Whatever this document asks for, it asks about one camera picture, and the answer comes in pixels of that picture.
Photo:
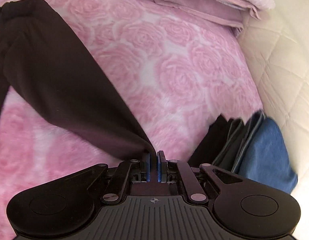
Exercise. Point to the mauve folded pillowcase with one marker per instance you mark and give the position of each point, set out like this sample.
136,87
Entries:
223,12

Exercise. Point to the dark brown garment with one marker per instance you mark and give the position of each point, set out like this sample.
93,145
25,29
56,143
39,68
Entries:
44,61

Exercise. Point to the black folded garment stack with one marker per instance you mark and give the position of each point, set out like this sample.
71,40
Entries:
226,142

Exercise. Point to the pink rose bed blanket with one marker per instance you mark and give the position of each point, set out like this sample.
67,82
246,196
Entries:
176,72

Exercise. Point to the cream quilted headboard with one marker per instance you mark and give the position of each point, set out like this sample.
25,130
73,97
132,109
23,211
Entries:
276,48

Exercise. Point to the blue folded garment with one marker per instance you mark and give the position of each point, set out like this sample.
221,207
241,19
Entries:
267,161

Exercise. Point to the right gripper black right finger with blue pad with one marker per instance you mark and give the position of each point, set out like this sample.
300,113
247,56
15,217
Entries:
167,169

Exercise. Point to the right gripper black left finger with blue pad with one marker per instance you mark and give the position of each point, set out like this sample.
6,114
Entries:
140,170

